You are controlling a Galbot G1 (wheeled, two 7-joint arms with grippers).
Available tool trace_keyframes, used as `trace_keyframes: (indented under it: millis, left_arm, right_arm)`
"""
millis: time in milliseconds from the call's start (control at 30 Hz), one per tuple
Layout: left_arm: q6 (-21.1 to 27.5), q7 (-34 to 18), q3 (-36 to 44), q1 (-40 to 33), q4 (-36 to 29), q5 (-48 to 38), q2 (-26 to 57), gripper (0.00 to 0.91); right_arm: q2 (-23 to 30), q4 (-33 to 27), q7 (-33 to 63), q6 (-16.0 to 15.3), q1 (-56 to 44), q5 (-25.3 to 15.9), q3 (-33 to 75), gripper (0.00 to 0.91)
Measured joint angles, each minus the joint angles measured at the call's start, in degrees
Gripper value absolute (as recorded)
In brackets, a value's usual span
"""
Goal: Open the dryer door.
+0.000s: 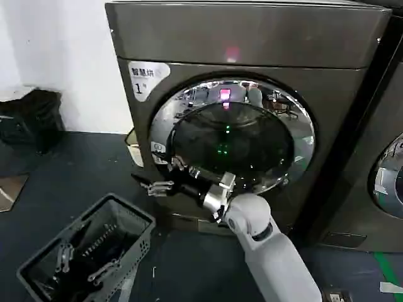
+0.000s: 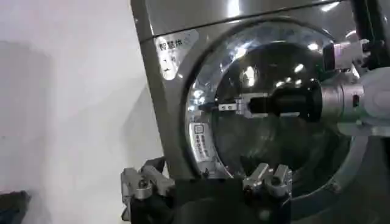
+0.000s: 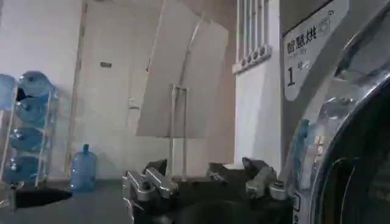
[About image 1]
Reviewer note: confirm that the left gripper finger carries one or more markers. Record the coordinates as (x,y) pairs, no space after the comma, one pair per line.
(104,272)
(64,258)

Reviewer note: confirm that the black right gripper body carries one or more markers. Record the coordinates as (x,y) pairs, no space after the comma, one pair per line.
(189,184)

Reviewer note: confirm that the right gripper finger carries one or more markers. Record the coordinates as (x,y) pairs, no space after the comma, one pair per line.
(160,187)
(178,165)

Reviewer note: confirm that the round glass dryer door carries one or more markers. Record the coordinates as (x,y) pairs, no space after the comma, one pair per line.
(252,151)
(390,185)

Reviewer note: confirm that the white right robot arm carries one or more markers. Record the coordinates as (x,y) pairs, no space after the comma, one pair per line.
(270,245)

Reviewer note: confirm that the small white door stickers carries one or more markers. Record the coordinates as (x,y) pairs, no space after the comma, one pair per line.
(158,152)

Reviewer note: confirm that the dark garment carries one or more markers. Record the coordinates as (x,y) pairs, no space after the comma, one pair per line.
(63,287)

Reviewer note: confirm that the grey plastic laundry basket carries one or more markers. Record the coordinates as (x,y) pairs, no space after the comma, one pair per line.
(132,217)

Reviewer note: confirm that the small cardboard piece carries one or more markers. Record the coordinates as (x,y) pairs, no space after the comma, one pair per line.
(134,141)

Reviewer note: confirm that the flat brown cardboard sheet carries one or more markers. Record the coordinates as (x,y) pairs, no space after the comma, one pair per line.
(11,192)

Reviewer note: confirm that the white label with number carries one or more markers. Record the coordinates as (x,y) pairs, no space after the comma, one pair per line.
(148,80)

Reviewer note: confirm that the black plastic crate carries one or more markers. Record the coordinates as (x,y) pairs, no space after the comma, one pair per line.
(30,122)

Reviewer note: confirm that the grey dryer with white label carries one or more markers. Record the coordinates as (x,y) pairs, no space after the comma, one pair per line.
(252,37)

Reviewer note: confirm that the grey dryer without label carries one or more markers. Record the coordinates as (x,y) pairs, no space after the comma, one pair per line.
(362,157)

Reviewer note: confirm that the green floor tape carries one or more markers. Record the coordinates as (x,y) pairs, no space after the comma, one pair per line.
(388,273)

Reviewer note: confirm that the white floor tape piece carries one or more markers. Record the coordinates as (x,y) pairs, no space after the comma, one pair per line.
(392,287)

